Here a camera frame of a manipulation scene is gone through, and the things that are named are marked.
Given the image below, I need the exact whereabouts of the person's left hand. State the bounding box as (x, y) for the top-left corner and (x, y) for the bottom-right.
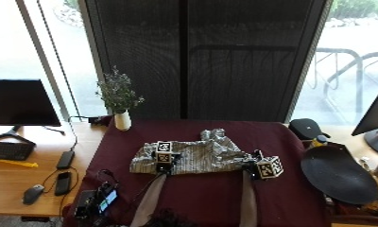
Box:
(153, 151), (183, 176)

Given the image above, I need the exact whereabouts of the person's right hand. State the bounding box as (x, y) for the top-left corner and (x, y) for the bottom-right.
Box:
(243, 149), (268, 182)

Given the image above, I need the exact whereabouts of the grey striped garment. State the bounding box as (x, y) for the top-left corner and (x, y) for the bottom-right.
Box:
(130, 128), (258, 176)

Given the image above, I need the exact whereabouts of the white marker cube on left glove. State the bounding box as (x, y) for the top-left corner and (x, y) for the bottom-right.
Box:
(153, 140), (175, 164)

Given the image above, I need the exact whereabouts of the white marker cube on glove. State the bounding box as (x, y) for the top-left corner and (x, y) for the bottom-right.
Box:
(153, 140), (175, 164)
(254, 155), (285, 181)

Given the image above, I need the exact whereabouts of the white marker cube on right glove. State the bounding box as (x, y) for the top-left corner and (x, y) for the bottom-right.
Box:
(254, 155), (285, 181)

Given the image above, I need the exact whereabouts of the black pouch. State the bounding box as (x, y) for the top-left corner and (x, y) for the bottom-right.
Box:
(288, 117), (333, 142)

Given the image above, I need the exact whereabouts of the maroon tablecloth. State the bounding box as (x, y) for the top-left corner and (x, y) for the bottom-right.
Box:
(62, 118), (334, 227)

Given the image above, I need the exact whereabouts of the white vase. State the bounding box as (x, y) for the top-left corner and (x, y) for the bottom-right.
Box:
(112, 109), (132, 132)

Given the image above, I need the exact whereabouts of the black oval tray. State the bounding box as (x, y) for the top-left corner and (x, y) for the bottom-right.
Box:
(300, 143), (378, 205)

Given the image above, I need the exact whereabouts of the bunch of small pale flowers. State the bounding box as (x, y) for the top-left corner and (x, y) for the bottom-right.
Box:
(95, 65), (147, 114)

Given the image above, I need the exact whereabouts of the black power bank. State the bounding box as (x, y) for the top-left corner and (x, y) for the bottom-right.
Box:
(55, 149), (76, 170)

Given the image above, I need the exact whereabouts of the black smartphone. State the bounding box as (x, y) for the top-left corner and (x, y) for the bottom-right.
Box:
(54, 171), (74, 197)

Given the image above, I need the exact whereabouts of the dark mesh window screen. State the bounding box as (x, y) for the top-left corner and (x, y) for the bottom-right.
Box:
(78, 0), (330, 123)

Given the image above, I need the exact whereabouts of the dark monitor with red-grey stand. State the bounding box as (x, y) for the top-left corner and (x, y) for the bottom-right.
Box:
(350, 80), (378, 156)

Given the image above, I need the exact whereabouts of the grey metal bicycle rack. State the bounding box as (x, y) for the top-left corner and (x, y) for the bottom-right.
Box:
(308, 46), (378, 122)

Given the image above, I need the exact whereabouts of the grey computer mouse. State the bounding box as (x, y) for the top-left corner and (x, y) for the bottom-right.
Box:
(22, 183), (46, 206)

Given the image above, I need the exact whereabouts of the yellow flat strip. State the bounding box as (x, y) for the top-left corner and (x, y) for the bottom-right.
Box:
(0, 159), (39, 169)

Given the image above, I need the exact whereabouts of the black keyboard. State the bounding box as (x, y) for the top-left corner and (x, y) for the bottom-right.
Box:
(0, 141), (37, 162)

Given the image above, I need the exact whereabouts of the black computer monitor with stand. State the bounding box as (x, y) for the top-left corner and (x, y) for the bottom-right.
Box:
(0, 79), (63, 147)

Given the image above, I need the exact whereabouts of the black recording device with lit screen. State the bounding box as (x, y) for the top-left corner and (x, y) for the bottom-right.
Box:
(74, 182), (120, 221)

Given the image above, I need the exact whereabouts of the black cable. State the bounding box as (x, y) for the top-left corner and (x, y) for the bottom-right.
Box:
(67, 114), (99, 153)

